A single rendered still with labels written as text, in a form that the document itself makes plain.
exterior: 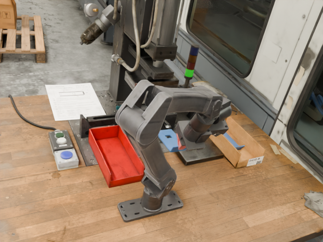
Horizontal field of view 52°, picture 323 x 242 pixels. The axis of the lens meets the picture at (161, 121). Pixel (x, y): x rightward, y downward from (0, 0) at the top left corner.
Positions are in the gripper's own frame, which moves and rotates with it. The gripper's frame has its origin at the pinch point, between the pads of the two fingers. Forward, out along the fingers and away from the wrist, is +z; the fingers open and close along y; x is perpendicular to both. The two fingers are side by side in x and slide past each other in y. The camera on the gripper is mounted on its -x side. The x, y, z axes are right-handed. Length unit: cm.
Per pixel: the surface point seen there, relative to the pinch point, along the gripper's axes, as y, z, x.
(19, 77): 187, 196, 36
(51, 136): 19.2, 18.6, 38.2
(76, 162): 5.4, 12.8, 32.2
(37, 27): 291, 227, 7
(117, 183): -5.7, 8.7, 21.6
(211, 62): 68, 37, -60
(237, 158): -5.1, 4.9, -24.1
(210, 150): 2.2, 10.9, -18.4
